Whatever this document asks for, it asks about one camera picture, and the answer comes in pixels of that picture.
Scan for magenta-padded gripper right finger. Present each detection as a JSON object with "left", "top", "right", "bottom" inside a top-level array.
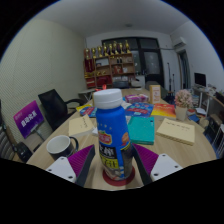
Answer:
[{"left": 131, "top": 143, "right": 184, "bottom": 186}]

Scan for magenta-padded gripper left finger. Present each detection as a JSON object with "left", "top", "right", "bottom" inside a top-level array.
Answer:
[{"left": 45, "top": 144, "right": 96, "bottom": 188}]

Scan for black mug with white inside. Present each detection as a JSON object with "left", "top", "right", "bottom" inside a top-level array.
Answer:
[{"left": 45, "top": 134, "right": 80, "bottom": 162}]

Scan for flat round red coaster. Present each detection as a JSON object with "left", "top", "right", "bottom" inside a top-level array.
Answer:
[{"left": 102, "top": 166, "right": 136, "bottom": 187}]

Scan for large beige paper book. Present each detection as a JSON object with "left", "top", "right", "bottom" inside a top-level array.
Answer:
[{"left": 155, "top": 117, "right": 197, "bottom": 147}]

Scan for teal notebook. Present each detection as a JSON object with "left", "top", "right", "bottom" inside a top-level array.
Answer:
[{"left": 126, "top": 115, "right": 156, "bottom": 146}]

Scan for small beige paper book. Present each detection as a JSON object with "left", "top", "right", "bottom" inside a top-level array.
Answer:
[{"left": 68, "top": 113, "right": 96, "bottom": 137}]

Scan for orange and yellow booklet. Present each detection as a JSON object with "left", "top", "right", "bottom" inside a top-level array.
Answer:
[{"left": 151, "top": 102, "right": 177, "bottom": 120}]

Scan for blue white-capped drink bottle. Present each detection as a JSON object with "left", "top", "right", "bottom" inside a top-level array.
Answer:
[{"left": 92, "top": 88, "right": 135, "bottom": 181}]

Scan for purple sign board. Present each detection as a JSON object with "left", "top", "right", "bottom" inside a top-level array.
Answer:
[{"left": 12, "top": 100, "right": 46, "bottom": 140}]

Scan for blue and red booklet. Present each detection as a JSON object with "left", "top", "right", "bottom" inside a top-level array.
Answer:
[{"left": 124, "top": 101, "right": 155, "bottom": 118}]

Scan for black office chair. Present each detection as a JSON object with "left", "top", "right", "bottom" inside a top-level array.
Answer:
[{"left": 37, "top": 88, "right": 85, "bottom": 132}]

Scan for pink flowers in white pot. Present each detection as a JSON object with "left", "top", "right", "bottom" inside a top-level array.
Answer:
[{"left": 173, "top": 88, "right": 195, "bottom": 122}]

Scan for orange and white upright box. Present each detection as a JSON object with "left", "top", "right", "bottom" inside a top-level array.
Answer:
[{"left": 148, "top": 84, "right": 162, "bottom": 105}]

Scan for pink snack packet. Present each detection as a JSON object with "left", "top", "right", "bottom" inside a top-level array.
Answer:
[{"left": 123, "top": 93, "right": 150, "bottom": 104}]

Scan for cluttered side desk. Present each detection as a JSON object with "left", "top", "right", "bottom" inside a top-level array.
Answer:
[{"left": 191, "top": 84, "right": 224, "bottom": 141}]

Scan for black computer monitor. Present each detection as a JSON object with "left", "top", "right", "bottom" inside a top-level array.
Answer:
[{"left": 193, "top": 72, "right": 208, "bottom": 89}]

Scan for dark glass door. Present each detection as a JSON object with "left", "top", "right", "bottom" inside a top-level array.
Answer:
[{"left": 101, "top": 36, "right": 165, "bottom": 88}]

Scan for wooden shelf unit with trophies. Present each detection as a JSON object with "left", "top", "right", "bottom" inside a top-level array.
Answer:
[{"left": 82, "top": 39, "right": 137, "bottom": 90}]

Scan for white wall air conditioner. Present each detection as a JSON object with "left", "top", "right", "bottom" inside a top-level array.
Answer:
[{"left": 171, "top": 36, "right": 188, "bottom": 52}]

